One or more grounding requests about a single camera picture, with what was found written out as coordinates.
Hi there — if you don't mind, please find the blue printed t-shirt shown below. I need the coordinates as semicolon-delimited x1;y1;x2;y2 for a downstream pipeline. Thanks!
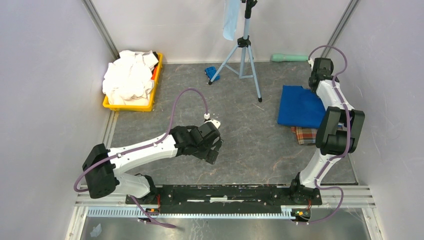
277;85;326;129

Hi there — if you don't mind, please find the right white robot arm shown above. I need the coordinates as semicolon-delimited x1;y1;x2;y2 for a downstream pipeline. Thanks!
288;57;365;204

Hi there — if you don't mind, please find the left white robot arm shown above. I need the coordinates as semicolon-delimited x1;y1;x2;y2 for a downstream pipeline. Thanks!
82;119;222;204

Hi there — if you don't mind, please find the mint green cylinder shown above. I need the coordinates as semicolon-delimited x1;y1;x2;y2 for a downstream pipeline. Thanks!
270;53;309;62

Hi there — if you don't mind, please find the folded plaid shirt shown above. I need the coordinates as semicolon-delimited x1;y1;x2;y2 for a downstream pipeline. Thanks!
290;126;318;145

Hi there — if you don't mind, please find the small blue object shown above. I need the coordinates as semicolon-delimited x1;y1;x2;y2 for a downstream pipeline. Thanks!
204;66;217;81

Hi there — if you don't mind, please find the light blue music stand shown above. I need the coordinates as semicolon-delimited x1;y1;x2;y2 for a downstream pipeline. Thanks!
208;0;263;103

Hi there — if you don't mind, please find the orange garment in tray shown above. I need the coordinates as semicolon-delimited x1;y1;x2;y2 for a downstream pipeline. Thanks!
151;64;159;80

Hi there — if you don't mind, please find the yellow plastic tray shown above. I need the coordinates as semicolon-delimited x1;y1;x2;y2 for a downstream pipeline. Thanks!
102;52;164;113

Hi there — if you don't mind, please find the white crumpled garment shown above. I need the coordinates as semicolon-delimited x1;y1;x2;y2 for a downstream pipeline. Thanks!
101;49;160;107

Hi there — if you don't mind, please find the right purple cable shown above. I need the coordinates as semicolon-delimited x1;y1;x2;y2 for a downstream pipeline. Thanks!
291;45;353;226

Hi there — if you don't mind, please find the purple cable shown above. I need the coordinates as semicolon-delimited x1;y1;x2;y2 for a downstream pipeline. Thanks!
291;45;353;226
73;87;210;230

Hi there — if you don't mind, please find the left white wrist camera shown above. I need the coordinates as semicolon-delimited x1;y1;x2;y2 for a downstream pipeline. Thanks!
203;113;221;129

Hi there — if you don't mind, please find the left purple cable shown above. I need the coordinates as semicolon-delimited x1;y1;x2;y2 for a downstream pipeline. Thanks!
73;87;210;230

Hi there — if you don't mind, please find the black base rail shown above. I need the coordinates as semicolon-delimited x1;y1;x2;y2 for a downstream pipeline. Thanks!
125;184;323;215

